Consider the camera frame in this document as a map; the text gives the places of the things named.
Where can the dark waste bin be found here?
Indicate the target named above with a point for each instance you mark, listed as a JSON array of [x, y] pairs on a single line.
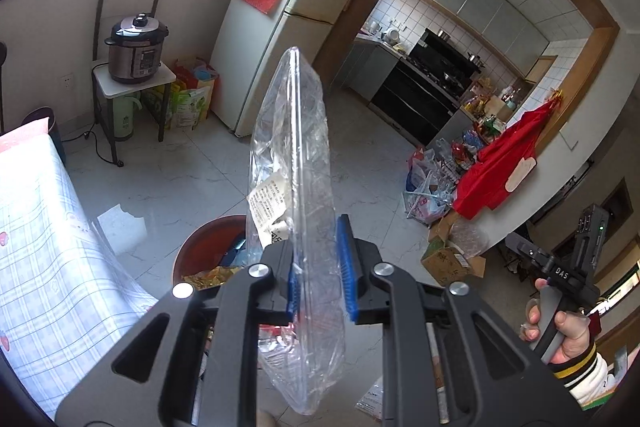
[[42, 122]]

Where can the person's right forearm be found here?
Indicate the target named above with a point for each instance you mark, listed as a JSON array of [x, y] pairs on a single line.
[[582, 374]]

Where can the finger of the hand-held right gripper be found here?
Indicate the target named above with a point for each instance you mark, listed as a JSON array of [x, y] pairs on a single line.
[[522, 249]]

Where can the group of bottles and jars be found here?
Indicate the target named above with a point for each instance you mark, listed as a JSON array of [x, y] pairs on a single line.
[[485, 107]]

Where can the gold foil wrapper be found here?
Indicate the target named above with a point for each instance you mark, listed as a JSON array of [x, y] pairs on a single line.
[[210, 277]]

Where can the electric pressure cooker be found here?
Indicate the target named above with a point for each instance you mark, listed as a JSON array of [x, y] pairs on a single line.
[[136, 49]]

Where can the white electric kettle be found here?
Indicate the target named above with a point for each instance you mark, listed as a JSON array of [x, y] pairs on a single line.
[[392, 34]]

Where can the pile of plastic bags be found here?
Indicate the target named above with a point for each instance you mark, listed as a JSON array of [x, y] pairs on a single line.
[[430, 187]]

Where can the white fridge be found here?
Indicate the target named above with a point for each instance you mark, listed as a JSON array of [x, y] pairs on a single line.
[[280, 57]]

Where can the wooden door frame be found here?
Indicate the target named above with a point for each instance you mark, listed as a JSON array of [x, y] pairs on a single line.
[[600, 52]]

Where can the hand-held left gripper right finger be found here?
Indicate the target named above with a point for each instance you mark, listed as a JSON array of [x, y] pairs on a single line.
[[346, 267]]

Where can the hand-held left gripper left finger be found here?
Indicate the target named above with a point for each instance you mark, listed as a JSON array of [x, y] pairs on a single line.
[[291, 287]]

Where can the person's right hand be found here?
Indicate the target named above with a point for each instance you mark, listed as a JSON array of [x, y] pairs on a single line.
[[570, 332]]

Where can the blue plaid tablecloth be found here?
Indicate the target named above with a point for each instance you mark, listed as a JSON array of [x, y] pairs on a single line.
[[45, 257]]

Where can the white-top black-frame side table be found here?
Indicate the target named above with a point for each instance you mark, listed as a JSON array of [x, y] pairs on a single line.
[[130, 84]]

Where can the clear plastic clamshell container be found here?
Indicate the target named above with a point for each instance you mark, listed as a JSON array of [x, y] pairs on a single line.
[[295, 157]]

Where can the black kitchen stove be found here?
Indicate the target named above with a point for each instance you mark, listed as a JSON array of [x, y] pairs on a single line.
[[420, 107]]

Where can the green kettle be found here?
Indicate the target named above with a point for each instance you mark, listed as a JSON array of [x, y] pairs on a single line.
[[125, 117]]

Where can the red garment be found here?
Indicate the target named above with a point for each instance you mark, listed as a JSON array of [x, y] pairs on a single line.
[[500, 167]]

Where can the cardboard box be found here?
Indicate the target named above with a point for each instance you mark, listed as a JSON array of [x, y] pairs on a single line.
[[445, 257]]

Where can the white wall socket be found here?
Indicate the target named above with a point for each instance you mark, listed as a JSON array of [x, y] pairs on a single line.
[[66, 81]]

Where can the brown plastic bin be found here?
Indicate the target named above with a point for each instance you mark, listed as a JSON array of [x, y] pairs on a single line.
[[200, 247]]

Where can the blue box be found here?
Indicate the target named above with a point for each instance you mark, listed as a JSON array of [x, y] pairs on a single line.
[[235, 252]]

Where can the green white rice bag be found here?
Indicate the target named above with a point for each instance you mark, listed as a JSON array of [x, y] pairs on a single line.
[[192, 107]]

